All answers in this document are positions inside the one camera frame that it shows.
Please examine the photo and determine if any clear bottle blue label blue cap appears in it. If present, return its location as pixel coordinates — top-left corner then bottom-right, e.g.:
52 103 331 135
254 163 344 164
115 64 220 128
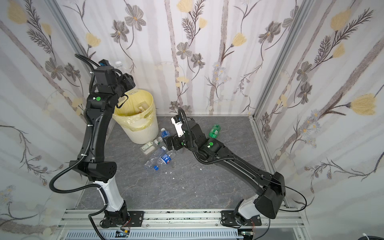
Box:
153 151 176 171

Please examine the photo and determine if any small green bottle yellow cap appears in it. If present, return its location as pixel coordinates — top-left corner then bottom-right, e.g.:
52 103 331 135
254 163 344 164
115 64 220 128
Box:
209 124 221 138

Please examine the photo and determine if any crushed clear bottle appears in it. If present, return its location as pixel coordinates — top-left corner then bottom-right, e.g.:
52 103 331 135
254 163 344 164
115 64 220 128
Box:
144 146 167 171

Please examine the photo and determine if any clear square bottle white cap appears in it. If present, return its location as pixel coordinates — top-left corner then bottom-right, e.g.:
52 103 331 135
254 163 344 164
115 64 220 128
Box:
140 137 163 155
137 101 149 113

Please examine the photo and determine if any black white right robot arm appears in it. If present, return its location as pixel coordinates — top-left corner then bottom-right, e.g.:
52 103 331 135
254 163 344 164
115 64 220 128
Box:
165 108 289 229

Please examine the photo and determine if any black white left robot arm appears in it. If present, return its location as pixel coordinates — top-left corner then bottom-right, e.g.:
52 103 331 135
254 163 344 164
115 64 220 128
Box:
49 54 136 228

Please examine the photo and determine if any white bin yellow bag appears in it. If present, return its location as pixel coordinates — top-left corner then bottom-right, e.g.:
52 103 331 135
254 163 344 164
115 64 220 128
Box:
113 89 159 145

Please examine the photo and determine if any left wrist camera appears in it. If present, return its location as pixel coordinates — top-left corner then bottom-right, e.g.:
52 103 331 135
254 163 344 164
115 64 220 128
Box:
99 59 111 67

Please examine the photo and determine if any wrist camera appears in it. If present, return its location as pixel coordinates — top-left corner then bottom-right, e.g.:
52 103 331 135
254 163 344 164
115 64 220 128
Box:
171 115 184 138
99 59 111 67

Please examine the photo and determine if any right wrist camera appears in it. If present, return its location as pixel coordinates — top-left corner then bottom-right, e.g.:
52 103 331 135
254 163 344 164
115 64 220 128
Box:
171 115 184 138

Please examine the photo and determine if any aluminium mounting rail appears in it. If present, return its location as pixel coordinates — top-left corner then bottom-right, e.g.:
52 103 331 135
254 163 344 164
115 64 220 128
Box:
56 209 307 240

